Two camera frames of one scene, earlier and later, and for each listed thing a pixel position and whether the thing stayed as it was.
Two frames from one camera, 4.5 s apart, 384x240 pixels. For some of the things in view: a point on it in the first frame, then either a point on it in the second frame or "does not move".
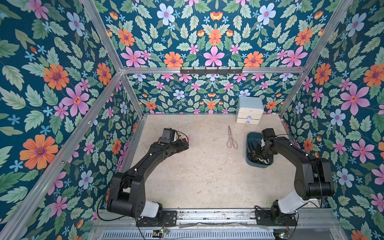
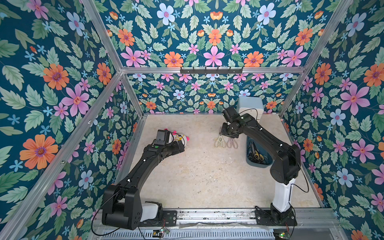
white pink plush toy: (178, 136) does not move
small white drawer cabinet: (249, 109) does not move
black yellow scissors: (253, 147) does not move
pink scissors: (231, 141) does not move
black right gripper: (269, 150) to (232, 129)
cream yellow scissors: (266, 161) to (220, 141)
